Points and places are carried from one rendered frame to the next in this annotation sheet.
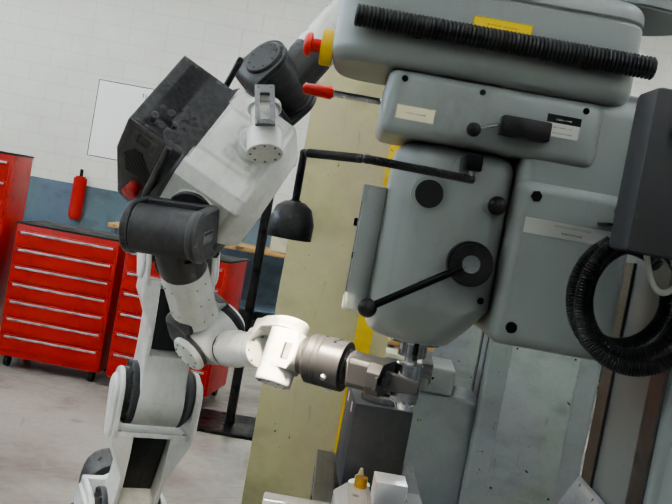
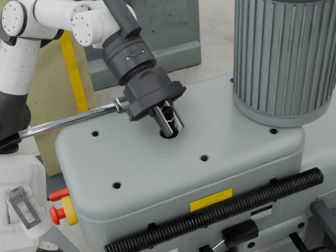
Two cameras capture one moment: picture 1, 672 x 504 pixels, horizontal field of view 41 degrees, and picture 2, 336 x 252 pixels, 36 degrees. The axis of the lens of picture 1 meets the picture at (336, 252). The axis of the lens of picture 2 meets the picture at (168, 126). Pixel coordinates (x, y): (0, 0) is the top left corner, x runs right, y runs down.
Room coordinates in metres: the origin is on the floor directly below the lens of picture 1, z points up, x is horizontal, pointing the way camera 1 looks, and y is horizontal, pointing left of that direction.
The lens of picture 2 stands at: (0.81, 0.06, 2.62)
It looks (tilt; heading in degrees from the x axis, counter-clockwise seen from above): 44 degrees down; 343
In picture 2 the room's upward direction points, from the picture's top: 6 degrees counter-clockwise
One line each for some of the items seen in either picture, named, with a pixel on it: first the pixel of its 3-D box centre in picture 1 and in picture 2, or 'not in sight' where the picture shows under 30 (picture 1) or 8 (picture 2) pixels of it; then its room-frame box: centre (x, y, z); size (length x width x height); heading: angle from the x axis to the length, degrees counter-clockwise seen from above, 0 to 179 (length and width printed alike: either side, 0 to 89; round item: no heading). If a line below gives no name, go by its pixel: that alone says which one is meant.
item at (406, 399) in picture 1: (406, 385); not in sight; (1.50, -0.16, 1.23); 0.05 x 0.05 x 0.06
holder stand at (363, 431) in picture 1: (372, 434); not in sight; (1.92, -0.15, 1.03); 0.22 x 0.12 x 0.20; 3
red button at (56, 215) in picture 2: (313, 45); (58, 214); (1.50, 0.10, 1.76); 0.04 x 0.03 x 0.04; 0
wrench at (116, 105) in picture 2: not in sight; (78, 117); (1.61, 0.00, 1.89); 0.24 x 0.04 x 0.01; 89
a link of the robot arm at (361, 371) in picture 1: (355, 370); not in sight; (1.53, -0.07, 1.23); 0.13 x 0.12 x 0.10; 160
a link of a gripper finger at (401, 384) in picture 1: (400, 384); not in sight; (1.47, -0.14, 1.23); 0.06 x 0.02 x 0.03; 70
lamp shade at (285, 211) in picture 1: (292, 219); not in sight; (1.43, 0.08, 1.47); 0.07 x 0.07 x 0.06
